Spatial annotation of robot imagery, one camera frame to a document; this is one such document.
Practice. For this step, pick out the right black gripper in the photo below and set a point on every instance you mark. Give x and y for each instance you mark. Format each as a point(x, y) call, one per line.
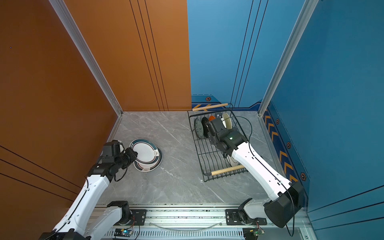
point(211, 139)

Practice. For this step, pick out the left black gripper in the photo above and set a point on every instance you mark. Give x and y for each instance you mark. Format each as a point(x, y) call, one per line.
point(133, 155)

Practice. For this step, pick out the white plate grey pattern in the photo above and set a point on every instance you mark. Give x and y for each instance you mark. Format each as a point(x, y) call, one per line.
point(232, 161)

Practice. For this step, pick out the black wire dish rack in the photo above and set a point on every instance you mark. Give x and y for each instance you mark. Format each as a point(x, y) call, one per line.
point(210, 158)

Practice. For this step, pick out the white plate green rim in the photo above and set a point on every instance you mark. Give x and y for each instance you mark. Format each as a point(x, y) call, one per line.
point(148, 153)

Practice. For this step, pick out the white plate dark rim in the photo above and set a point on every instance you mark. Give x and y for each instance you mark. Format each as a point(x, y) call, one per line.
point(149, 167)

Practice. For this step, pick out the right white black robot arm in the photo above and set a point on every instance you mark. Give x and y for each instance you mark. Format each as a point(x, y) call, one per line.
point(285, 198)

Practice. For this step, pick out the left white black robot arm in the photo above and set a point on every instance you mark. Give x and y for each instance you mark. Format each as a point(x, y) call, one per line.
point(74, 224)

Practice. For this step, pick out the cream small plate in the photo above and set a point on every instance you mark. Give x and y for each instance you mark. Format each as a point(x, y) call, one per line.
point(226, 120)

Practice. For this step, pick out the grey-green patterned small plate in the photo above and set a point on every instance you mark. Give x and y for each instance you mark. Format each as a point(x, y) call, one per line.
point(199, 128)

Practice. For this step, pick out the black small plate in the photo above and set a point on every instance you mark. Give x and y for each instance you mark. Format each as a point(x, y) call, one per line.
point(204, 121)

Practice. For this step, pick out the left green circuit board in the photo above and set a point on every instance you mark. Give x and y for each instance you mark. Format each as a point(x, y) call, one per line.
point(127, 233)

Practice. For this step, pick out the green circuit board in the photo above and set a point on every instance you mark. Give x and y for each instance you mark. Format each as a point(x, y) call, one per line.
point(252, 234)
point(127, 233)

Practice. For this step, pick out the right green circuit board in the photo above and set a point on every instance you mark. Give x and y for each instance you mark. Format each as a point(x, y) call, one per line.
point(252, 234)

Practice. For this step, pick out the near wooden rack handle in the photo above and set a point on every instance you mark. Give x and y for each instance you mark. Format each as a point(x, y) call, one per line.
point(226, 170)

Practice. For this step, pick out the wooden rack handle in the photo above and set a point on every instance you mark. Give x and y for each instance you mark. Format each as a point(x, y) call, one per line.
point(226, 170)
point(208, 107)

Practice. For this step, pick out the far wooden rack handle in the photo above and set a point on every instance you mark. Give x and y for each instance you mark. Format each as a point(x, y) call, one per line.
point(208, 107)

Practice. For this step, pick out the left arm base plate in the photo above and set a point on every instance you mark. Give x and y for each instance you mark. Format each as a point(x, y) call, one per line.
point(135, 217)

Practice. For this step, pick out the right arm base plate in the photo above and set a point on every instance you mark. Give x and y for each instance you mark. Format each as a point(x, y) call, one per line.
point(236, 217)

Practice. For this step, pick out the aluminium front rail frame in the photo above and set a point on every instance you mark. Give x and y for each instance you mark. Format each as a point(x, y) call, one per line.
point(209, 221)

